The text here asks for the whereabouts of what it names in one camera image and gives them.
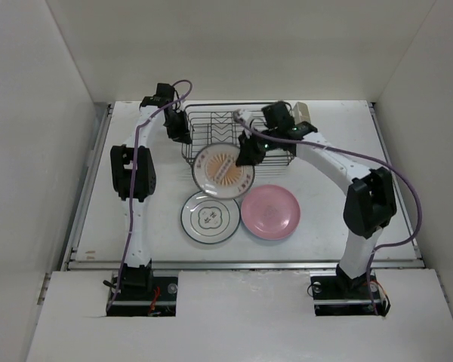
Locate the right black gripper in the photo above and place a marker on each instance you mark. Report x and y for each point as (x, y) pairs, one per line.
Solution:
(248, 154)

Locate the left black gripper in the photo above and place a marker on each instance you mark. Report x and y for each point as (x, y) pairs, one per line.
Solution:
(181, 135)

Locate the dark wire dish rack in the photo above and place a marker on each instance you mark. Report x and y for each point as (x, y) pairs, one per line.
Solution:
(241, 132)

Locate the white plate with red print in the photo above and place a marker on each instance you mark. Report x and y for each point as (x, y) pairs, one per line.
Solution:
(216, 174)

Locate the pink plate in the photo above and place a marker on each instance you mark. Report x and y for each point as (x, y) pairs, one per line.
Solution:
(270, 204)

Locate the white plate with flower outline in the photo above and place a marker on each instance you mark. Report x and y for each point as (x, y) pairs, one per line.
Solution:
(209, 221)

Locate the blue plate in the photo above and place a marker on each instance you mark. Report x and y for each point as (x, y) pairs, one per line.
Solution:
(271, 232)

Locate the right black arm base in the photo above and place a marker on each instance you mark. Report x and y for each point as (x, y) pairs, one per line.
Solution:
(334, 295)

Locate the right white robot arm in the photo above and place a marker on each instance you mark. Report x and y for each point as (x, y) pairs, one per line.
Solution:
(370, 201)

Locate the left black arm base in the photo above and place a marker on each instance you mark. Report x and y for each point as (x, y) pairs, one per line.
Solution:
(145, 295)

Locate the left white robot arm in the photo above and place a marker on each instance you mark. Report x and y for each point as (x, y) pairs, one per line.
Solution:
(133, 173)

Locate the beige plastic cutlery holder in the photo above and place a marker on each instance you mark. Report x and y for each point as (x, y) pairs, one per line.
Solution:
(301, 112)

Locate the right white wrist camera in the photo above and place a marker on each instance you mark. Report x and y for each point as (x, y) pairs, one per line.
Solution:
(243, 117)

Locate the aluminium rail frame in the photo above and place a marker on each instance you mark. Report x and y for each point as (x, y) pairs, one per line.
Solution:
(96, 234)

